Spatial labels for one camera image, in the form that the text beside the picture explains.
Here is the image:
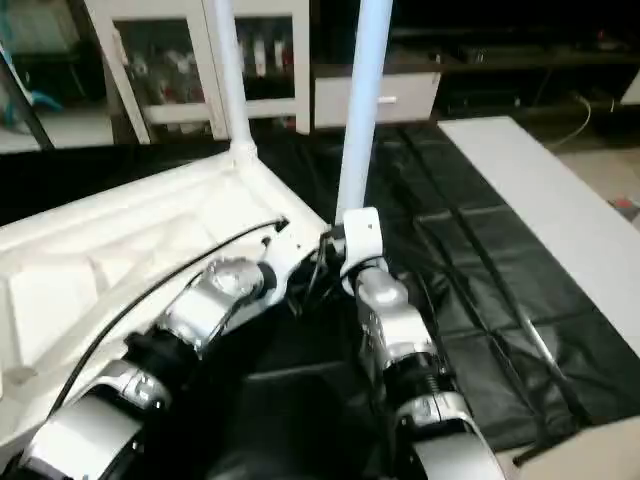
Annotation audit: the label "white plastic table leg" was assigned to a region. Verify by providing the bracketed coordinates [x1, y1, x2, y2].
[333, 0, 397, 225]
[212, 0, 260, 162]

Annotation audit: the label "white plastic table top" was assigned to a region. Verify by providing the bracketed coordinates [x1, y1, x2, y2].
[0, 139, 335, 451]

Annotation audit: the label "black work mat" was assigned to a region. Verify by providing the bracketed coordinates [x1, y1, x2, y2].
[0, 117, 634, 480]

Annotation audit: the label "white drawer cabinet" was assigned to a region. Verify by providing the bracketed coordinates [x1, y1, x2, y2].
[313, 72, 443, 133]

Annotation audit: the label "white glass door cabinet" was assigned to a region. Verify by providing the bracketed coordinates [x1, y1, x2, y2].
[84, 0, 312, 145]

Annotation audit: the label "white flat board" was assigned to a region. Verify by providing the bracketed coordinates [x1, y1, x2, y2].
[438, 115, 640, 352]

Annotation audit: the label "black low desk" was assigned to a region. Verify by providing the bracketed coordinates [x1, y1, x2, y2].
[389, 27, 640, 120]

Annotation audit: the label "grey pole stand blue brackets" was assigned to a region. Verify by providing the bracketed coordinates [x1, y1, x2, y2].
[0, 44, 57, 150]

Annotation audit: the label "white side cabinet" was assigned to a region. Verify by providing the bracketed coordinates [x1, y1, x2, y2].
[623, 68, 640, 105]

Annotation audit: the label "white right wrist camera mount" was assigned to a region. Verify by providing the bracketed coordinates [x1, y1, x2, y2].
[339, 207, 387, 297]

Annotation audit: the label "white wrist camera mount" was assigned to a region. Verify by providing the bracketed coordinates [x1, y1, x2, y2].
[259, 219, 322, 310]
[339, 207, 387, 297]

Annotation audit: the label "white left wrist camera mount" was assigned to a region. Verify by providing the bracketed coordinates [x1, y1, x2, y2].
[259, 219, 322, 310]

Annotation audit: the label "white floor cable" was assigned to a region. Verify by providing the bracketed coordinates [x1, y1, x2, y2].
[543, 93, 595, 150]

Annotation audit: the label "black metal table frame leg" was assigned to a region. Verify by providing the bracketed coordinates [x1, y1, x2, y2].
[514, 419, 592, 466]

